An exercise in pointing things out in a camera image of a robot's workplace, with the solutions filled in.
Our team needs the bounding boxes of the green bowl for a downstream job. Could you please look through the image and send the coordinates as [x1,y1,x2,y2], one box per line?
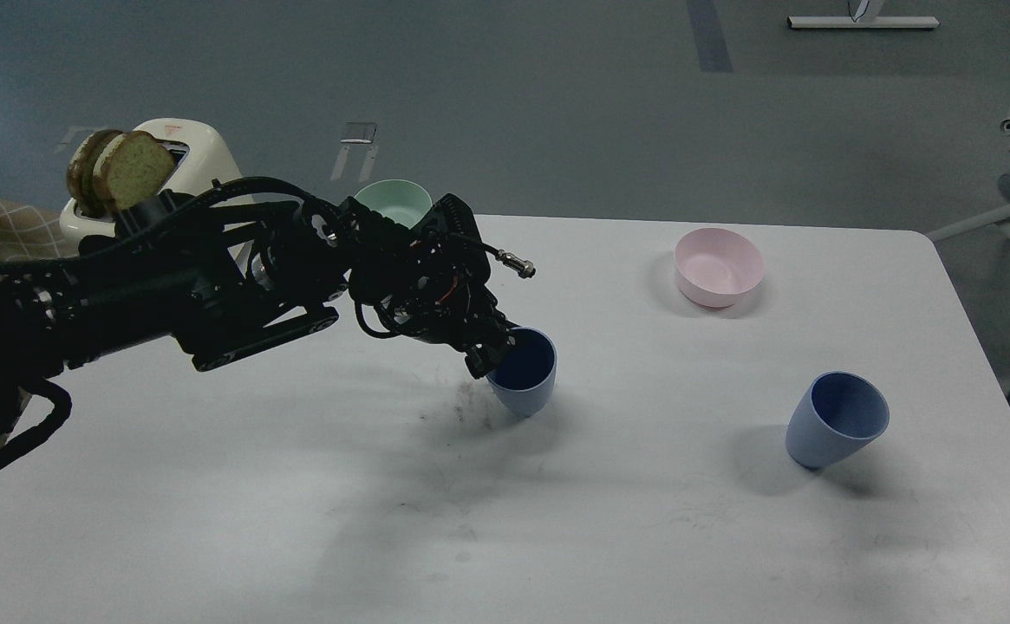
[354,180,433,230]

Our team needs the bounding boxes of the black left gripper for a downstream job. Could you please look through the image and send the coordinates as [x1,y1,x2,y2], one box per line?
[343,193,536,380]

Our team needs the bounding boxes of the blue cup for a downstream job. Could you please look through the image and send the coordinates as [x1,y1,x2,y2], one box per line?
[785,371,890,470]
[487,327,557,418]

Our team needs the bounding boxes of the white table base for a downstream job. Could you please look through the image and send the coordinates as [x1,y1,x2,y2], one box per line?
[786,1,941,31]

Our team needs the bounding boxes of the toast slice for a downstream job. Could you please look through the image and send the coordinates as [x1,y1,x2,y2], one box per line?
[91,130,177,214]
[65,129,124,218]

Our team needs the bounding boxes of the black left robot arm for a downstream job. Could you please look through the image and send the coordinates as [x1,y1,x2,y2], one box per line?
[0,177,536,471]

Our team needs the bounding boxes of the pink bowl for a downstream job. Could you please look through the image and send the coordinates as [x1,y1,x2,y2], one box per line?
[674,228,766,309]

